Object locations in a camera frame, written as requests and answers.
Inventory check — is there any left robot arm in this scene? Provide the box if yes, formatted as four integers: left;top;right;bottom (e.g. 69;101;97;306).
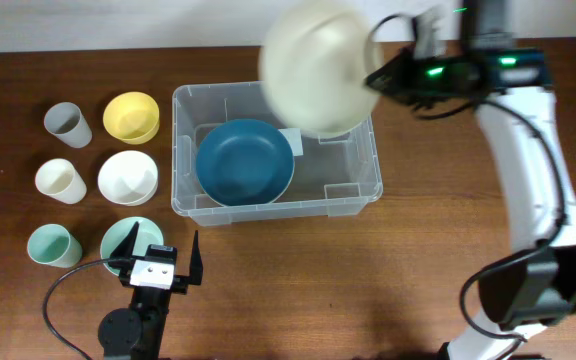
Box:
98;224;203;359

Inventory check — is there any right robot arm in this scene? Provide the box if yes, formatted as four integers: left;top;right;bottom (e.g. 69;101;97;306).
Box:
365;1;576;360

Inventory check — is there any beige plate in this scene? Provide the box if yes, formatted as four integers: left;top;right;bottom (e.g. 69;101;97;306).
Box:
258;1;384;138

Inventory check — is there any mint green plastic cup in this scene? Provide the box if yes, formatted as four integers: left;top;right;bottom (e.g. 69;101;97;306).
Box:
27;224;83;268

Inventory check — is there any grey plastic cup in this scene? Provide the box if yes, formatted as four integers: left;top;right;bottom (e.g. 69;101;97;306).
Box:
44;102;92;148

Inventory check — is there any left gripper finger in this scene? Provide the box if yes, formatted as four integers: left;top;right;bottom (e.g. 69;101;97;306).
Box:
188;230;203;286
108;222;139;269

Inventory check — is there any white plastic bowl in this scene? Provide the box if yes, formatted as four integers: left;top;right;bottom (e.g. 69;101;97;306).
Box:
97;150;159;206

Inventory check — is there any yellow plastic bowl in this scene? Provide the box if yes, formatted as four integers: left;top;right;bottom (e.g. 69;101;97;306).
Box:
103;91;160;145

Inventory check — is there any clear plastic storage container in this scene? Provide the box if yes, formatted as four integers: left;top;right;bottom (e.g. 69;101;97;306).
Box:
171;82;383;226

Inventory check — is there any dark blue plate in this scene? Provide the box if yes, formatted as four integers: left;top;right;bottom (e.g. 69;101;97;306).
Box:
196;119;295;207

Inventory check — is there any mint green plastic bowl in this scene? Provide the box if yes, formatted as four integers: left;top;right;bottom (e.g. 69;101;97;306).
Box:
100;216;164;259

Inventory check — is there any cream plastic cup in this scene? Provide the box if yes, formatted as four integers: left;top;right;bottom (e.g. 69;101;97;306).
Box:
35;158;87;205

